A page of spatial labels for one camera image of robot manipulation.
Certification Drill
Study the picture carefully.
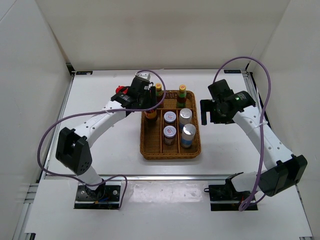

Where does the yellow cap sauce bottle front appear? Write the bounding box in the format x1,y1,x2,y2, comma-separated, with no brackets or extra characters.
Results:
155,83,164,104

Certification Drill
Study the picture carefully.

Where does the yellow cap sauce bottle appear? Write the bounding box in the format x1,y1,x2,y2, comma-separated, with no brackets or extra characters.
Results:
155,83,164,104
176,84,187,109

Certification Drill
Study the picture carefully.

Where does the red lid jar front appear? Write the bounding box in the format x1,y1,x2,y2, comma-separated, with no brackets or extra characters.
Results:
144,109,158,124

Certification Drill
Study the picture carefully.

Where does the red lid jar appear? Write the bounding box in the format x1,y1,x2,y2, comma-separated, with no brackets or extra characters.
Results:
144,109,158,124
115,85,125,94

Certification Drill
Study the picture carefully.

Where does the silver lid bead jar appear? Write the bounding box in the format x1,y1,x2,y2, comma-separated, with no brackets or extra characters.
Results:
180,123,197,148
178,108,193,132

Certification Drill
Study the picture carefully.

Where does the silver lid bead jar front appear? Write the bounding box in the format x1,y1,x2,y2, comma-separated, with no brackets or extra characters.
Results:
180,123,197,148

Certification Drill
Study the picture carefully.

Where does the white lid dark jar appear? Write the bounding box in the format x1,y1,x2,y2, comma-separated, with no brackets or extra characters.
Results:
163,111,177,126
163,125,177,146

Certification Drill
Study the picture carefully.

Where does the white lid dark jar front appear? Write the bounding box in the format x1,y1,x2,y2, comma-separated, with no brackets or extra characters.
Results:
163,125,177,146

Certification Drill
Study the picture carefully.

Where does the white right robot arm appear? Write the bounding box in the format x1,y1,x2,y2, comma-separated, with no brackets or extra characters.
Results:
200,91,308,200

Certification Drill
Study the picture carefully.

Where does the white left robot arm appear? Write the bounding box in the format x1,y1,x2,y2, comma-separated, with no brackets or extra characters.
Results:
55,72,157,200

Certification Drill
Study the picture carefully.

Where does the wicker divided basket tray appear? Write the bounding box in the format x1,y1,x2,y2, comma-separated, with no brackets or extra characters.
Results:
140,90,201,160

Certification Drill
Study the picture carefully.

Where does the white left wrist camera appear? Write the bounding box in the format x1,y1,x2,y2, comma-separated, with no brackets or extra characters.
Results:
135,71,151,81

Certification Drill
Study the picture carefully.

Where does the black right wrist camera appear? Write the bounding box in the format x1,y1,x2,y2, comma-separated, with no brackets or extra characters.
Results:
208,79,234,101

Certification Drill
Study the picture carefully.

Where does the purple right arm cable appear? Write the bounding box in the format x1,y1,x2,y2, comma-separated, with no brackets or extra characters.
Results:
212,56,272,212

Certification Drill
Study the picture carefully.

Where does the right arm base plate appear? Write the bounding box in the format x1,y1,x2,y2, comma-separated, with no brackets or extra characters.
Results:
203,184,251,212

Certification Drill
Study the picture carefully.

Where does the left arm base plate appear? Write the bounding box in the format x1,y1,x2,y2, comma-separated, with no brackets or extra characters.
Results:
73,181,122,210

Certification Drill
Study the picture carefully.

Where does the aluminium front table rail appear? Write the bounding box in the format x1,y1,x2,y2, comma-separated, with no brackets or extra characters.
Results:
38,173,232,181

